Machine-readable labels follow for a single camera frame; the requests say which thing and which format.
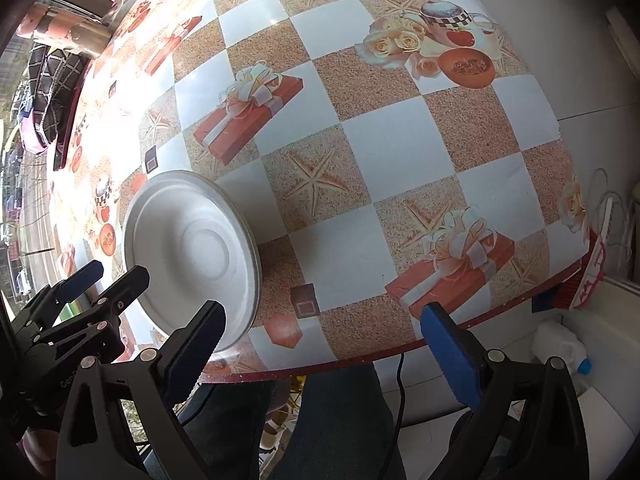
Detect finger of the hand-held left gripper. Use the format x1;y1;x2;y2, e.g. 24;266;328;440
36;265;152;362
10;260;105;332

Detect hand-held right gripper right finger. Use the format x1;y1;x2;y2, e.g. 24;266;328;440
420;302;591;480

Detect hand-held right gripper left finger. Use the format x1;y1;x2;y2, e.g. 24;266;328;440
56;300;228;480

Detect medium white bowl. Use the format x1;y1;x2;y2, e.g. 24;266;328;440
122;170;258;353

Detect large white bowl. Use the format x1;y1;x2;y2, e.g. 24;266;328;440
210;180;263;355

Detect white bottle with blue cap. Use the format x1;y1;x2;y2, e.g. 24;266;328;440
531;321;594;377

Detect person's legs in jeans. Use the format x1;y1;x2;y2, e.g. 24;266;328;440
177;362;407;480

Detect pink cloth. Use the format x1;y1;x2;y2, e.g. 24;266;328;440
17;110;49;154

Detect black white checkered cloth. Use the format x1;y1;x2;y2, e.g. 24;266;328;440
27;45;93;144

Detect printed checkered tablecloth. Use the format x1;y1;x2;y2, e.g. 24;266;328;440
47;0;593;376

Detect metal pot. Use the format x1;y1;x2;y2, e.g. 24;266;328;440
15;2;112;61

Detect black cable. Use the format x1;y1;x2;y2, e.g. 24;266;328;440
394;352;407;443

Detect white cable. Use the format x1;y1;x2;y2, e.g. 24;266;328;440
587;167;639;267

